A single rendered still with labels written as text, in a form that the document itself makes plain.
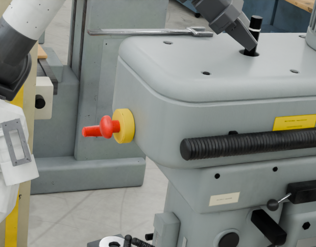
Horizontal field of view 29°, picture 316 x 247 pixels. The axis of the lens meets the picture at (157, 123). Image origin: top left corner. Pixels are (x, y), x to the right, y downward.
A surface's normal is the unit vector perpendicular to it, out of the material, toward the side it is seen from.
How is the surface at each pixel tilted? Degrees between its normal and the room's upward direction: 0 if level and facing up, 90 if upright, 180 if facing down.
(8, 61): 102
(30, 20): 95
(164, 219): 0
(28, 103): 90
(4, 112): 58
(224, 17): 91
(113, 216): 0
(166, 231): 90
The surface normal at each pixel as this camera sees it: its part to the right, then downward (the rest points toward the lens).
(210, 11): -0.18, 0.41
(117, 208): 0.14, -0.89
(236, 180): 0.41, 0.44
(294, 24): -0.90, 0.07
